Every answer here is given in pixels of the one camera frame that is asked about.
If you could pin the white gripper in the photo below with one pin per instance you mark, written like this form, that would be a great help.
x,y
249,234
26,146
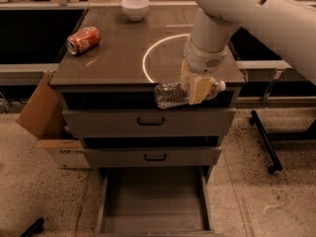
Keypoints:
x,y
201,60

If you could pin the clear plastic water bottle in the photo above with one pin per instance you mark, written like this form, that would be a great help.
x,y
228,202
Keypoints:
x,y
171,95

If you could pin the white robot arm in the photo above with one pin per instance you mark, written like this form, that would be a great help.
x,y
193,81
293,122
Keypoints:
x,y
286,27

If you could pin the grey top drawer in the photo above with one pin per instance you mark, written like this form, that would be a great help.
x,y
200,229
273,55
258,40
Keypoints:
x,y
149,123

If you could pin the grey drawer cabinet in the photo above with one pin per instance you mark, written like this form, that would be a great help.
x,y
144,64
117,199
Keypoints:
x,y
121,72

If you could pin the grey middle drawer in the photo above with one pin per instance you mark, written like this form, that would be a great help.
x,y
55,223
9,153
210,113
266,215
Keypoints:
x,y
152,156

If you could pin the grey open bottom drawer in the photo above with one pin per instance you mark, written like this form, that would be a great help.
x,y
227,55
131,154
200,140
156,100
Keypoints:
x,y
155,202

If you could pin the white ceramic bowl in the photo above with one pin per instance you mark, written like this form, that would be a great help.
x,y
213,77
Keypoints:
x,y
135,10

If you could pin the black table leg with casters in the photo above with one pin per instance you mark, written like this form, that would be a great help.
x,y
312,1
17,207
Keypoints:
x,y
276,165

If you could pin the orange soda can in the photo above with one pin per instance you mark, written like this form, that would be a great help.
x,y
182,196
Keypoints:
x,y
83,40

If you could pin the brown cardboard box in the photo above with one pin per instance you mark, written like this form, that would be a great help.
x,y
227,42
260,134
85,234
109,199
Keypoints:
x,y
42,118

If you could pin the black bar bottom left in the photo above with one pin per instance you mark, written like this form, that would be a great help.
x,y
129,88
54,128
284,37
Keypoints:
x,y
35,228

